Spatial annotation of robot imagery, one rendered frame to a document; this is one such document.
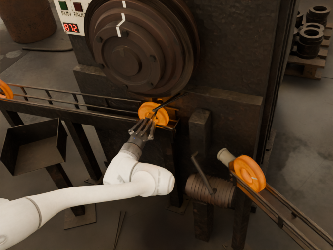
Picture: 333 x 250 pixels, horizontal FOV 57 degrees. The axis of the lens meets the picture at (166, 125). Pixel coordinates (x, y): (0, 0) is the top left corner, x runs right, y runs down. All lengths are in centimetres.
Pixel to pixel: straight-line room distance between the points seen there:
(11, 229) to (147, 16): 75
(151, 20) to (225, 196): 81
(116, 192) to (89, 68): 78
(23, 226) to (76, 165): 152
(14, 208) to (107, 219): 120
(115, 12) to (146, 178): 60
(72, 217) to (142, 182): 105
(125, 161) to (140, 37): 49
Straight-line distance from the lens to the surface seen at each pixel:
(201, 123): 132
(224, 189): 143
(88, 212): 210
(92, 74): 160
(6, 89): 210
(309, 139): 244
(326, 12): 334
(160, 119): 144
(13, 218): 88
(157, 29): 109
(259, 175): 120
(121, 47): 113
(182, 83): 121
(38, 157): 168
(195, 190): 145
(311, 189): 216
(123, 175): 123
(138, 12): 110
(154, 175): 116
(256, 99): 132
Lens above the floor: 172
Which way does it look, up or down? 44 degrees down
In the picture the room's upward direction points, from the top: 8 degrees counter-clockwise
